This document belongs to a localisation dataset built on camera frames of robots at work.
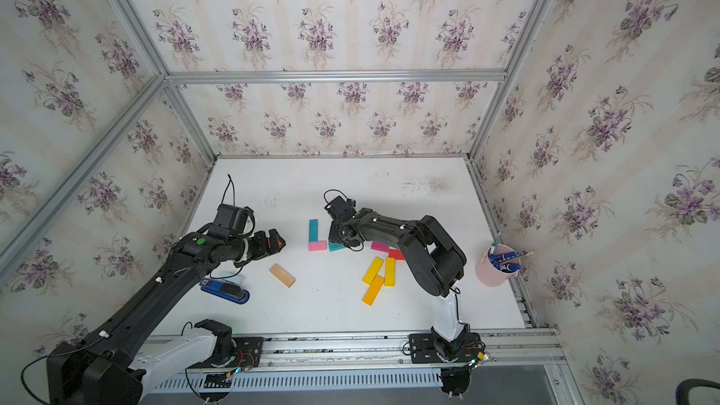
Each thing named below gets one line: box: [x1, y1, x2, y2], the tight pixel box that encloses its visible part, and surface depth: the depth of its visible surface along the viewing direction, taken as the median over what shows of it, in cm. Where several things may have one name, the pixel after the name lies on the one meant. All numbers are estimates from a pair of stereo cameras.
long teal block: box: [309, 218, 318, 243], surface depth 98 cm
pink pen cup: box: [475, 243, 522, 287], surface depth 81 cm
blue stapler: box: [198, 277, 251, 304], surface depth 82 cm
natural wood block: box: [269, 263, 297, 288], surface depth 88 cm
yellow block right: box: [384, 256, 396, 287], surface depth 89 cm
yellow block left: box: [361, 256, 385, 286], surface depth 90 cm
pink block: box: [308, 240, 328, 253], surface depth 95 cm
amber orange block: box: [360, 274, 386, 307], surface depth 86 cm
